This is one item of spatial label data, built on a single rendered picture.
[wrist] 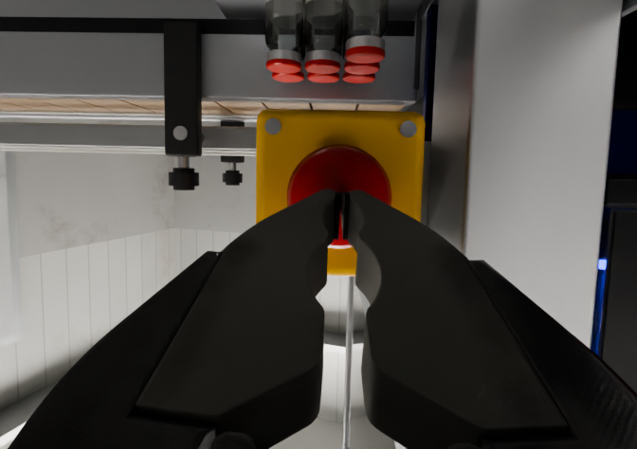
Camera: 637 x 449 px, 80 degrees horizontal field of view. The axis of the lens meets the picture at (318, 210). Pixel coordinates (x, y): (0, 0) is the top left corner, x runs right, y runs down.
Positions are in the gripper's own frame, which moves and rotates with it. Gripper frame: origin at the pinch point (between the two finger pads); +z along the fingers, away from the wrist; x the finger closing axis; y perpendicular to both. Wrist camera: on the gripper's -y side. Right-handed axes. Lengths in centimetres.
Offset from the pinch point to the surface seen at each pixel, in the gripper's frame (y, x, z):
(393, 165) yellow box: 0.6, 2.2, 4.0
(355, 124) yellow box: -0.9, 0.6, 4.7
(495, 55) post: -3.4, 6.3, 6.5
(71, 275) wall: 193, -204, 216
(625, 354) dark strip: 8.1, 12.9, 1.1
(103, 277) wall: 214, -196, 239
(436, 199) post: 4.2, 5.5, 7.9
